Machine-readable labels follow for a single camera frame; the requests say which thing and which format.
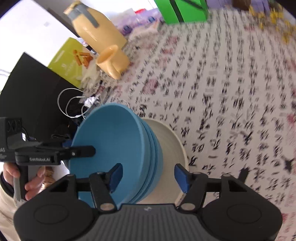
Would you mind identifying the cream plate front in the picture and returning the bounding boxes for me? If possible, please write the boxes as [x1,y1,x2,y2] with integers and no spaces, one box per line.
[138,118,189,205]

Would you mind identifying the blue bowl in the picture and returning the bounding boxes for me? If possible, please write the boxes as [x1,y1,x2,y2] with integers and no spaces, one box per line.
[136,127,163,202]
[130,118,155,204]
[69,103,151,206]

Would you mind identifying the black paper bag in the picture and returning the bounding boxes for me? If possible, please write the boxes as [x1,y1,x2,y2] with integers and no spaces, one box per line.
[1,53,82,142]

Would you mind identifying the yellow-green snack box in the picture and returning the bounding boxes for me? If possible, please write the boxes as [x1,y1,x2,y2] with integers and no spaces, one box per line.
[48,38,95,87]

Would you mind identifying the yellow mug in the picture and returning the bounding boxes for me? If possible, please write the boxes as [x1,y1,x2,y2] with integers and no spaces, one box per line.
[96,45,130,80]

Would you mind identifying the calligraphy print tablecloth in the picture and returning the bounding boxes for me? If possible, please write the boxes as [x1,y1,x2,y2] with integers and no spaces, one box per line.
[46,9,296,241]

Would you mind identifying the yellow thermos jug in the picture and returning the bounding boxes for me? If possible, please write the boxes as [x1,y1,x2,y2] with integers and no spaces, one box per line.
[64,1,127,53]

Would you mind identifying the purple tissue pack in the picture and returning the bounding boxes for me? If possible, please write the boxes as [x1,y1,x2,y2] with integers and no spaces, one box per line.
[111,8,163,36]

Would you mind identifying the green paper bag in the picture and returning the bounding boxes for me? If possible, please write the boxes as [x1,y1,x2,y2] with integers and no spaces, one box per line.
[154,0,209,24]

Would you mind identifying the yellow artificial flowers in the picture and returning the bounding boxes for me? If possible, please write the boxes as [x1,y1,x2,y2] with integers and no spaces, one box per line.
[249,6,295,44]

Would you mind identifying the purple jacket on chair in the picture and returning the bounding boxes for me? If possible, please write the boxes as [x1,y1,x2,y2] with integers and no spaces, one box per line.
[206,0,270,13]

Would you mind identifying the white cable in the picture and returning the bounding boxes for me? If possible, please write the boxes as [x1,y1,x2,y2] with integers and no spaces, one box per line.
[57,87,130,119]

